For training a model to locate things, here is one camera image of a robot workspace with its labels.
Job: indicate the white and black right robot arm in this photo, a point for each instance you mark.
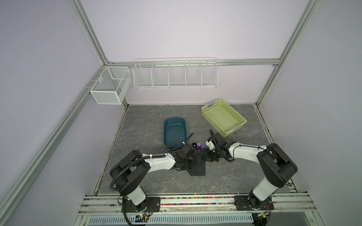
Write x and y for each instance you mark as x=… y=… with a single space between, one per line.
x=277 y=167

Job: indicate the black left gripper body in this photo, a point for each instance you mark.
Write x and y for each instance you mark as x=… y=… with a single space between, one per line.
x=188 y=163

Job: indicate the white mesh wall basket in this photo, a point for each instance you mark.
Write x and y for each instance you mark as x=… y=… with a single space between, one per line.
x=111 y=86

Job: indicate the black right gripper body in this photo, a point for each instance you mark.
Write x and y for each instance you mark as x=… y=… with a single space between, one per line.
x=212 y=155

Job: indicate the teal plastic cutlery bin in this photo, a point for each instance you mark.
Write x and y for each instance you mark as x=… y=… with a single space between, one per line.
x=174 y=132

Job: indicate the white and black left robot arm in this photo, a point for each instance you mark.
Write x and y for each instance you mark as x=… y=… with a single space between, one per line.
x=128 y=174

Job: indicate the light green perforated plastic basket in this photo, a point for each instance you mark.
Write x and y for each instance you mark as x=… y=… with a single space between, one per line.
x=223 y=118

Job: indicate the white wire wall rack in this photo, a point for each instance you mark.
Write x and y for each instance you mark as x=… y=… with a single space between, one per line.
x=176 y=72

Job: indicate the purple metallic spoon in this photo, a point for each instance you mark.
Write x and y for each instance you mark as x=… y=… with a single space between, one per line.
x=195 y=146

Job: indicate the aluminium enclosure frame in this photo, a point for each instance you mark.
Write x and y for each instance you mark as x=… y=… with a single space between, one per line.
x=31 y=173

